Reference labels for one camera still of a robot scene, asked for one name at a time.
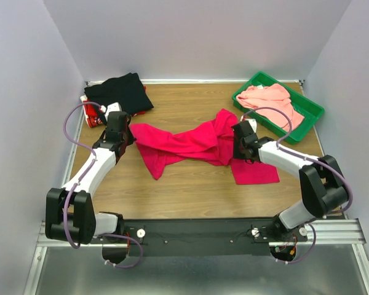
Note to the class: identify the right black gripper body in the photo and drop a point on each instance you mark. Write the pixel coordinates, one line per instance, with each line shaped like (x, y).
(238, 151)

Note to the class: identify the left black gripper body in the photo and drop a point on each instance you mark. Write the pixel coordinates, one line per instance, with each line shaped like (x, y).
(128, 136)

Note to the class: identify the magenta t shirt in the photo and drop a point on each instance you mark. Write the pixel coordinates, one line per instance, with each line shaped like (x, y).
(211, 142)

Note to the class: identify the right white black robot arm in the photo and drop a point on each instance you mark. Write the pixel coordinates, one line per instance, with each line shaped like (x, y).
(323, 187)

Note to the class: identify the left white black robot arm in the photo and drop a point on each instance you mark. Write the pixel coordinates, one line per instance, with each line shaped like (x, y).
(70, 215)

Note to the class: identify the black folded t shirt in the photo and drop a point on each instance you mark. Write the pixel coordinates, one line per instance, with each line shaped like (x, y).
(126, 90)

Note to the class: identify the salmon pink t shirt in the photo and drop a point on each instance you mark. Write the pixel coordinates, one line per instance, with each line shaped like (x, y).
(274, 96)

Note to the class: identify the green plastic bin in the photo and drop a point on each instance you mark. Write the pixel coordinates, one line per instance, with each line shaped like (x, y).
(310, 110)

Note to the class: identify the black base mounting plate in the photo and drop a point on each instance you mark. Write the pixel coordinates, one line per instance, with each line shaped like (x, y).
(197, 237)

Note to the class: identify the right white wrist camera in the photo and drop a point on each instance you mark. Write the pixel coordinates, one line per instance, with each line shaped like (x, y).
(252, 122)

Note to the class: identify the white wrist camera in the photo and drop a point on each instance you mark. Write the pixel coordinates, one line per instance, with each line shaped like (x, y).
(106, 110)
(252, 122)

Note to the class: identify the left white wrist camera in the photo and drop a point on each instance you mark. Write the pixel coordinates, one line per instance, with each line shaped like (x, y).
(106, 110)

